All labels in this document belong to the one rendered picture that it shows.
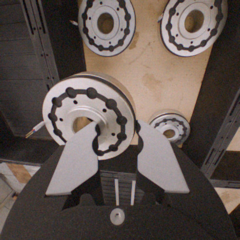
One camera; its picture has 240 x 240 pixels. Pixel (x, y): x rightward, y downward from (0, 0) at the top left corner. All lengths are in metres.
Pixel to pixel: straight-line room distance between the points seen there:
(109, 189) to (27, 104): 0.45
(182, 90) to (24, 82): 0.40
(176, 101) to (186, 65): 0.08
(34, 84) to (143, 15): 0.30
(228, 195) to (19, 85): 0.80
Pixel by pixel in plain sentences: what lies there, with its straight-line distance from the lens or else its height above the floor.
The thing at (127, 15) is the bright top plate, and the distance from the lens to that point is 0.26.
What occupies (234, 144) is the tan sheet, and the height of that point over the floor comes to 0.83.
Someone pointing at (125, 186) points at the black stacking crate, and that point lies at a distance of 0.56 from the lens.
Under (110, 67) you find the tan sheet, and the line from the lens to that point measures 0.29.
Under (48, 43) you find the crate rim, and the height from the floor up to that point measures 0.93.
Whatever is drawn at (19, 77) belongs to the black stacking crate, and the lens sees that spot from 0.42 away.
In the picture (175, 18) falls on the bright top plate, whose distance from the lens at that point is 0.26.
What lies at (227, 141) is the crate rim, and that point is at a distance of 0.29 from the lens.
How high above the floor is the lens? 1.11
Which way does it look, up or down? 60 degrees down
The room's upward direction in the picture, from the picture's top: 167 degrees counter-clockwise
